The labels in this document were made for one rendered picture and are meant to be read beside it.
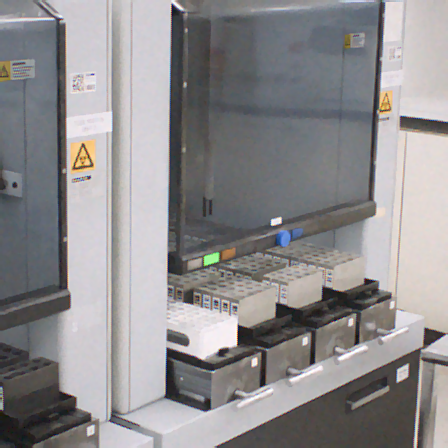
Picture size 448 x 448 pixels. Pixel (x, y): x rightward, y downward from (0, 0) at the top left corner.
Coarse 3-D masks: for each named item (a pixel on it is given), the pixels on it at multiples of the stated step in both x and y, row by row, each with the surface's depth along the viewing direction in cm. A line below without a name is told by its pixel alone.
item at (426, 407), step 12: (444, 336) 223; (432, 348) 216; (444, 348) 216; (432, 360) 214; (444, 360) 213; (432, 372) 215; (432, 384) 215; (420, 396) 217; (432, 396) 216; (420, 408) 217; (432, 408) 217; (420, 420) 218; (432, 420) 218; (420, 432) 218; (432, 432) 218; (420, 444) 219; (432, 444) 219
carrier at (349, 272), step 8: (352, 256) 251; (360, 256) 251; (328, 264) 245; (336, 264) 246; (344, 264) 246; (352, 264) 248; (360, 264) 251; (328, 272) 244; (336, 272) 244; (344, 272) 247; (352, 272) 249; (360, 272) 251; (328, 280) 245; (336, 280) 245; (344, 280) 247; (352, 280) 249; (360, 280) 252; (336, 288) 245; (344, 288) 248
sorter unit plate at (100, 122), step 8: (104, 112) 186; (72, 120) 181; (80, 120) 183; (88, 120) 184; (96, 120) 185; (104, 120) 187; (72, 128) 182; (80, 128) 183; (88, 128) 184; (96, 128) 186; (104, 128) 187; (72, 136) 182
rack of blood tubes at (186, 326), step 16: (176, 304) 222; (176, 320) 214; (192, 320) 214; (208, 320) 214; (224, 320) 214; (176, 336) 222; (192, 336) 209; (208, 336) 209; (224, 336) 212; (192, 352) 210; (208, 352) 210
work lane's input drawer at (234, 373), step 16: (176, 352) 211; (224, 352) 211; (240, 352) 212; (256, 352) 216; (176, 368) 210; (192, 368) 208; (208, 368) 207; (224, 368) 208; (240, 368) 211; (256, 368) 215; (176, 384) 211; (192, 384) 209; (208, 384) 206; (224, 384) 209; (240, 384) 212; (256, 384) 216; (224, 400) 209; (256, 400) 209
